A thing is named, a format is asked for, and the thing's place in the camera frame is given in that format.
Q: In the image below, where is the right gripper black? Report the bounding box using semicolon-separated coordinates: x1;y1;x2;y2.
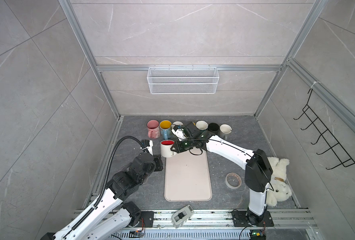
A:
169;137;195;154

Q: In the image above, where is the dark green mug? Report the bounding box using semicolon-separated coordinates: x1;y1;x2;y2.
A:
196;121;209;131

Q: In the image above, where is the black mug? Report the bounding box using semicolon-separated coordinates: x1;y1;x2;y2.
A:
208;123;220;135

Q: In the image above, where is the light green mug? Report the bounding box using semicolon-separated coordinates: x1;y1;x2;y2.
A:
171;121;183;131

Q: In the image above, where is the white mug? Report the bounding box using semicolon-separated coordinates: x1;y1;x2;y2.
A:
160;140;178;158

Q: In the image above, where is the grey mug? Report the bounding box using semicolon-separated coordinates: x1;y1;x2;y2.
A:
219;124;232;140

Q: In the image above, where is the blue butterfly mug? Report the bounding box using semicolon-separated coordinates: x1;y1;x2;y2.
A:
159;120;172;140

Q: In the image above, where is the pink patterned mug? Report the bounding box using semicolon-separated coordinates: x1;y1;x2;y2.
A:
146;120;160;139

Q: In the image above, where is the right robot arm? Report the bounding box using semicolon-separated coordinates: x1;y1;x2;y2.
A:
171;122;274;226

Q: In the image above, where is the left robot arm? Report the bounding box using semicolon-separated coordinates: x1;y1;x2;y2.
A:
42;136;161;240

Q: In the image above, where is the beige plastic tray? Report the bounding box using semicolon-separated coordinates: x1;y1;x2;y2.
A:
164;148;212;202

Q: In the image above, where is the tape roll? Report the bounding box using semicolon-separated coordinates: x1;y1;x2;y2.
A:
225;173;242;190

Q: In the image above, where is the white teddy bear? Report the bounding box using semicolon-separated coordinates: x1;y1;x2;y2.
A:
267;157;292;207

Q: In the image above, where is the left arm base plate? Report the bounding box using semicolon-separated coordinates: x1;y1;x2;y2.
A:
129;211;154;228

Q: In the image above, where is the white wire mesh basket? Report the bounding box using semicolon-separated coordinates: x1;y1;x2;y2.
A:
147;67;220;95

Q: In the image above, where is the grey camera box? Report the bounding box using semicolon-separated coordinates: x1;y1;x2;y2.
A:
171;205;195;229

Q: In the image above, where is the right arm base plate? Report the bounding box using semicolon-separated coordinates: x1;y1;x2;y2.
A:
230;210;274;227

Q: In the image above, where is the black wire hook rack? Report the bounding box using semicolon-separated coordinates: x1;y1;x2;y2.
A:
293;89;355;170

